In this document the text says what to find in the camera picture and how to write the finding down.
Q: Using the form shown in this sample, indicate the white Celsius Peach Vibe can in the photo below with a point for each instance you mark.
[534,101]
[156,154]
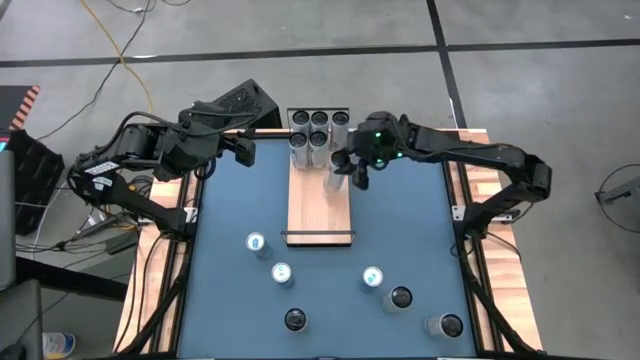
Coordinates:
[339,160]
[318,140]
[298,140]

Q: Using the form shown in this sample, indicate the blue silver Red Bull can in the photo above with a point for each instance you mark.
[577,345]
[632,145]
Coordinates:
[255,242]
[372,276]
[281,273]

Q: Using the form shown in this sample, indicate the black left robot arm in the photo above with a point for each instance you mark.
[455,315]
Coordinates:
[140,145]

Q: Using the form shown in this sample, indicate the grey panel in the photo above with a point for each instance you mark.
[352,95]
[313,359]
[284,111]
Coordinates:
[6,220]

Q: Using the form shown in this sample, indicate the white Celsius Arctic Vibe can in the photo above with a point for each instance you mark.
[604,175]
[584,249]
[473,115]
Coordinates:
[340,118]
[319,118]
[301,118]

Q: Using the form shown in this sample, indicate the black power adapter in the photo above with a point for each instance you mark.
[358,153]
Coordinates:
[120,243]

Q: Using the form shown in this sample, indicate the white Celsius can black lid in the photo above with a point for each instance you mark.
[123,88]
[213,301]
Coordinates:
[401,297]
[451,325]

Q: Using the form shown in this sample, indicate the wooden shelf black metal frame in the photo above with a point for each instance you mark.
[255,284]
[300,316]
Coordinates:
[320,215]

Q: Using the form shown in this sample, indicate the black plastic crate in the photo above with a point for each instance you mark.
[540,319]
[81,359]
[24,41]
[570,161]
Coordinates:
[35,180]

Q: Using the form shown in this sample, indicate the white Celsius can yellow band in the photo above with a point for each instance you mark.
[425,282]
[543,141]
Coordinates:
[295,320]

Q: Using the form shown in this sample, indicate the white blue yellow container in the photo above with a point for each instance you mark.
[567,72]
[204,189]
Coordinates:
[57,345]

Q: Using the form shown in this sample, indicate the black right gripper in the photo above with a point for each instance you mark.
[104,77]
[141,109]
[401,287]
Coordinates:
[382,142]

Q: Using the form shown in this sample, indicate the black floor beam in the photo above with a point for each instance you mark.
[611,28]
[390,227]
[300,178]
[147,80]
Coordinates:
[70,280]

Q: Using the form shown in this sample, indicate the orange black striped board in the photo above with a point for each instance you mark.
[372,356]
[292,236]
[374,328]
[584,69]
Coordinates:
[15,105]

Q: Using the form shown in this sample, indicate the silver mounting bracket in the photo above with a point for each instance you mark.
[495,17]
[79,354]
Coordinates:
[191,215]
[458,212]

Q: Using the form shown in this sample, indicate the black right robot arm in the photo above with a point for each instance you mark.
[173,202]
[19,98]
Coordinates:
[475,150]

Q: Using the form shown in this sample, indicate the black diagonal support strut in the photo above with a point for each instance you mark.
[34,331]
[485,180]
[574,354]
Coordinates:
[152,314]
[497,320]

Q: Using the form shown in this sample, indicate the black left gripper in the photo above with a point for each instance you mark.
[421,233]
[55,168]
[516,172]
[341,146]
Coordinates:
[210,145]

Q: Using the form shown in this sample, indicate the blue table mat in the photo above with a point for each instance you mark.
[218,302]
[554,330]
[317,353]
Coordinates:
[240,210]

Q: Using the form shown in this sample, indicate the black table frame rails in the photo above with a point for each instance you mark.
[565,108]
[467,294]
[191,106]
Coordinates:
[272,135]

